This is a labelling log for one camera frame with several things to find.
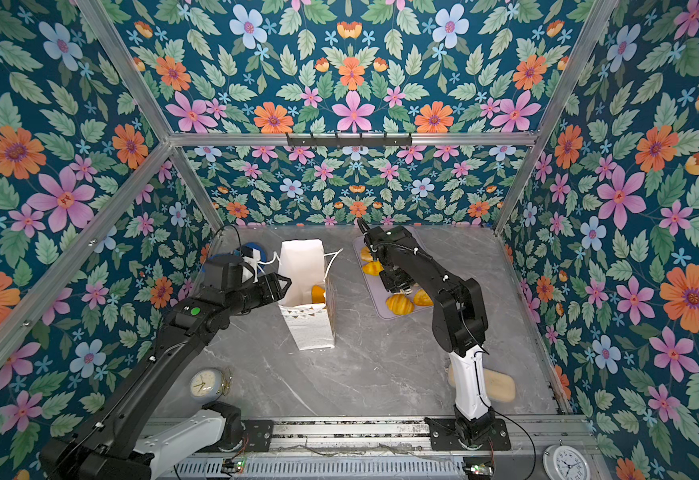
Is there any small gold alarm clock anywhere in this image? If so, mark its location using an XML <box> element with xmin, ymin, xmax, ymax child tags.
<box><xmin>190</xmin><ymin>368</ymin><xmax>233</xmax><ymax>402</ymax></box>

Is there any round fake bun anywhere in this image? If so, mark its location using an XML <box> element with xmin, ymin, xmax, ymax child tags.
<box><xmin>413</xmin><ymin>289</ymin><xmax>433</xmax><ymax>307</ymax></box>

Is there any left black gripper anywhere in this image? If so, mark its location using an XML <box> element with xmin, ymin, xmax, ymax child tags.
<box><xmin>224</xmin><ymin>268</ymin><xmax>295</xmax><ymax>316</ymax></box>

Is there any beige oval sponge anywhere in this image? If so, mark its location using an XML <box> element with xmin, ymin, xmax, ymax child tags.
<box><xmin>447</xmin><ymin>365</ymin><xmax>517</xmax><ymax>403</ymax></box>

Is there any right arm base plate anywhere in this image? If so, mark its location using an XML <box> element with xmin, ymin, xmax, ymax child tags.
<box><xmin>425</xmin><ymin>417</ymin><xmax>511</xmax><ymax>451</ymax></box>

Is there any small striped fake bun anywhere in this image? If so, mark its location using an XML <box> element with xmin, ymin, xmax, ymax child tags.
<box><xmin>385</xmin><ymin>294</ymin><xmax>415</xmax><ymax>316</ymax></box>

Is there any fake bagel ring bread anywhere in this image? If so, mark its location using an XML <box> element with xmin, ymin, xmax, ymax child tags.
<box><xmin>359</xmin><ymin>247</ymin><xmax>373</xmax><ymax>263</ymax></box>

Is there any white paper gift bag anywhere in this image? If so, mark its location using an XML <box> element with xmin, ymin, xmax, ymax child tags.
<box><xmin>278</xmin><ymin>239</ymin><xmax>343</xmax><ymax>351</ymax></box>

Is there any black hook rail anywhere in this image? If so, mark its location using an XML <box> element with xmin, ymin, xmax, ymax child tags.
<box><xmin>286</xmin><ymin>133</ymin><xmax>413</xmax><ymax>148</ymax></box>

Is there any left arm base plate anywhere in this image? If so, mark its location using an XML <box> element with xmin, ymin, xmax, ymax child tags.
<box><xmin>233</xmin><ymin>419</ymin><xmax>275</xmax><ymax>455</ymax></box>

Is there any small yellow fake bread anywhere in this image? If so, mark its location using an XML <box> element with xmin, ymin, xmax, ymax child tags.
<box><xmin>361</xmin><ymin>261</ymin><xmax>383</xmax><ymax>277</ymax></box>

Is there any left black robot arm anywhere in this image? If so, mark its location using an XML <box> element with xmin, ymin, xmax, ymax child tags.
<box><xmin>39</xmin><ymin>254</ymin><xmax>292</xmax><ymax>479</ymax></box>

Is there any orange oval fake bread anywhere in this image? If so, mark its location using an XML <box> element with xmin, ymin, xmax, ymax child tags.
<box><xmin>311</xmin><ymin>285</ymin><xmax>327</xmax><ymax>304</ymax></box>

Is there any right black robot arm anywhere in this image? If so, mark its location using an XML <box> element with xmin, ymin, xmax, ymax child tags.
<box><xmin>357</xmin><ymin>219</ymin><xmax>495</xmax><ymax>449</ymax></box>

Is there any blue cap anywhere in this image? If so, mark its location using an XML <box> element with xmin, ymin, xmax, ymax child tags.
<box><xmin>239</xmin><ymin>242</ymin><xmax>268</xmax><ymax>269</ymax></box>

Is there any white analog clock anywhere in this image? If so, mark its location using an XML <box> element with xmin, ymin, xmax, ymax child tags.
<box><xmin>543</xmin><ymin>445</ymin><xmax>591</xmax><ymax>480</ymax></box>

